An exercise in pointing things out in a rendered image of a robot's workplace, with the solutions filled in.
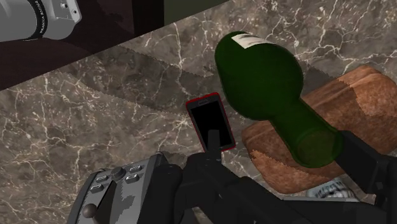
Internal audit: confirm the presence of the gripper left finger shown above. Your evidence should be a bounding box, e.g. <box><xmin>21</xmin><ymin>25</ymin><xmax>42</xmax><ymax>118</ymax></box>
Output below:
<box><xmin>181</xmin><ymin>129</ymin><xmax>281</xmax><ymax>224</ymax></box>

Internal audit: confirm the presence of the white patterned flat object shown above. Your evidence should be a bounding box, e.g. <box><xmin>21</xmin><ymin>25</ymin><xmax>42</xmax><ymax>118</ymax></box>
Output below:
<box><xmin>306</xmin><ymin>179</ymin><xmax>358</xmax><ymax>199</ymax></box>

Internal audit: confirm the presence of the dark green glass bottle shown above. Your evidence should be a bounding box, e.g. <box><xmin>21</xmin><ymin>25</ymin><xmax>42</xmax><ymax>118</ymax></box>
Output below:
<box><xmin>214</xmin><ymin>31</ymin><xmax>344</xmax><ymax>169</ymax></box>

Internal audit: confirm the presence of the red smartphone with black screen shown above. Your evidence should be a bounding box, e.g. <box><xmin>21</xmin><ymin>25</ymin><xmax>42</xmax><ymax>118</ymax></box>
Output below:
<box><xmin>185</xmin><ymin>92</ymin><xmax>237</xmax><ymax>153</ymax></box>

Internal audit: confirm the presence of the grey remote control with buttons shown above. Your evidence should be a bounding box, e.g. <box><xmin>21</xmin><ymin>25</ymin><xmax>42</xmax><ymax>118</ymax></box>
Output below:
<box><xmin>66</xmin><ymin>151</ymin><xmax>185</xmax><ymax>224</ymax></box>

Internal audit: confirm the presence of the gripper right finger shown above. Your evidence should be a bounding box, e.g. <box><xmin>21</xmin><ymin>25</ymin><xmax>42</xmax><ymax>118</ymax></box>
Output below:
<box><xmin>335</xmin><ymin>130</ymin><xmax>397</xmax><ymax>216</ymax></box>

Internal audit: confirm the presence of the brown bread loaf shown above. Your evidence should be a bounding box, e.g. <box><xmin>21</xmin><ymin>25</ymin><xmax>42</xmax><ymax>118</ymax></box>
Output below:
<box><xmin>241</xmin><ymin>65</ymin><xmax>397</xmax><ymax>195</ymax></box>

